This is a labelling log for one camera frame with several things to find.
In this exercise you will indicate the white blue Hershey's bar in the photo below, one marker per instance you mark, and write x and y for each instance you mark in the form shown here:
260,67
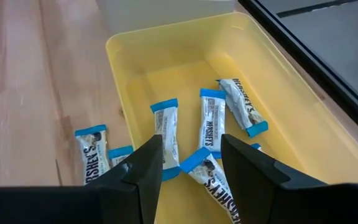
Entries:
210,177
92,152
118,155
241,102
255,146
211,118
166,124

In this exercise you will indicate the yellow plastic bin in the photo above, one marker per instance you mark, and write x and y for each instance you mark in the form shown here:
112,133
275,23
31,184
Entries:
179,49

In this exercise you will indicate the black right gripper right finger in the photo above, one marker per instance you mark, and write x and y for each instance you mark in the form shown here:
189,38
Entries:
247,174

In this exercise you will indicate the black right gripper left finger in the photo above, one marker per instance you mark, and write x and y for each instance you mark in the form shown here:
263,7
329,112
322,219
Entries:
141,174

